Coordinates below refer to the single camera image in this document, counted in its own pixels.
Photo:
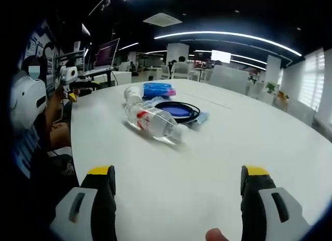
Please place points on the blue and pink packet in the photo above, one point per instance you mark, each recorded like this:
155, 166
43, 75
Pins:
158, 90

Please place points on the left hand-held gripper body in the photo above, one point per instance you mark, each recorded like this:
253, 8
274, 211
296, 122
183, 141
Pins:
69, 74

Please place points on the long curved ceiling light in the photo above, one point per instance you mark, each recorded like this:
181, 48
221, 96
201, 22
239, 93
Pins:
228, 36

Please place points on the black-rimmed blue round lid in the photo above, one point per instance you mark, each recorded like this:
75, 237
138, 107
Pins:
176, 112

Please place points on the seated person with face mask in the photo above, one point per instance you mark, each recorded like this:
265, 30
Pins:
33, 173

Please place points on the person's leg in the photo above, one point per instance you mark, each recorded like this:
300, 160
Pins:
61, 136

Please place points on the white cabinet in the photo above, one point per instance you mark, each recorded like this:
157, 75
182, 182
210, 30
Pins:
122, 77

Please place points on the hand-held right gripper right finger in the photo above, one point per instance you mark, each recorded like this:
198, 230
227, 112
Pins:
255, 204

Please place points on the white office chair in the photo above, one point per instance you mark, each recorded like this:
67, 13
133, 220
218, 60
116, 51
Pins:
180, 70

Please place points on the clear plastic water bottle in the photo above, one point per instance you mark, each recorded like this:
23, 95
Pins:
150, 120

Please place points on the ceiling air vent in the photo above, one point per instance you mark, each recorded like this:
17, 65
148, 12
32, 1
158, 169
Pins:
162, 19

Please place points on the open laptop on stand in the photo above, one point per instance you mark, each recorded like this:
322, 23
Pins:
106, 54

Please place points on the white window blinds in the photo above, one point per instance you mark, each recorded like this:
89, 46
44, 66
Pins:
312, 80

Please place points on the bright wall screen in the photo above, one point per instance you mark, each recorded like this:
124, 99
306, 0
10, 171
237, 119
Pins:
220, 56

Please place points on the white tabletop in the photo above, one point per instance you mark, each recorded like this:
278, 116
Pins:
233, 147

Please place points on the person's right hand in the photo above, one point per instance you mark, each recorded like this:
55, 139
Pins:
216, 235

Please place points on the green potted plant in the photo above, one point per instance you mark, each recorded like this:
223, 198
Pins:
271, 87

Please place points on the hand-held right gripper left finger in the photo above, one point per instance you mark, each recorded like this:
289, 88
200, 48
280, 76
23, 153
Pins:
101, 204

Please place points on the white paper cup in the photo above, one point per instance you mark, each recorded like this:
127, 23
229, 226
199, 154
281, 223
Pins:
132, 93

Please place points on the large white chair back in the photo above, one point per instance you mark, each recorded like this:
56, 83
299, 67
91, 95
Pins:
228, 79

